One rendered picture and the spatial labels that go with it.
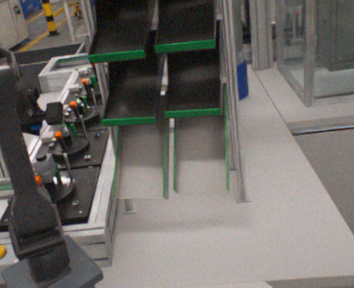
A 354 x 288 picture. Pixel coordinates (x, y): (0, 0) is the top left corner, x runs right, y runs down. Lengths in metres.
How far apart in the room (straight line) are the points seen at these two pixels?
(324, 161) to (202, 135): 0.78
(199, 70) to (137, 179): 0.32
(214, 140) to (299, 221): 0.30
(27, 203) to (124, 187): 0.39
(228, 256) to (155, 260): 0.18
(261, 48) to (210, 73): 1.12
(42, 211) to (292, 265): 0.59
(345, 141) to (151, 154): 0.89
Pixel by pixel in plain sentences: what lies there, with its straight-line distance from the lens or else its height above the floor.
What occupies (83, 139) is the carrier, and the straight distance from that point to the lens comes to 1.46.
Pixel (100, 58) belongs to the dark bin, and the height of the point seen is 1.36.
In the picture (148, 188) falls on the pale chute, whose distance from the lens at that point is 1.10.
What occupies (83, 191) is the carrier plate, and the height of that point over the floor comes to 0.97.
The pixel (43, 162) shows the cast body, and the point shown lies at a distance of 1.18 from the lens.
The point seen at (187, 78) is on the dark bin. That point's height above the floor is 1.24.
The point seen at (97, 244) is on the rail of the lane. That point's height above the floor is 0.93.
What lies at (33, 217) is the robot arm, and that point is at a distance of 0.79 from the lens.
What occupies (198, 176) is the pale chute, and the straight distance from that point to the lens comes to 1.10.
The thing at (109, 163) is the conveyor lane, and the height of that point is 0.95.
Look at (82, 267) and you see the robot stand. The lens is 0.85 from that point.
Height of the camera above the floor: 1.62
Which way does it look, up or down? 23 degrees down
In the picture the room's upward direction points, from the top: 11 degrees counter-clockwise
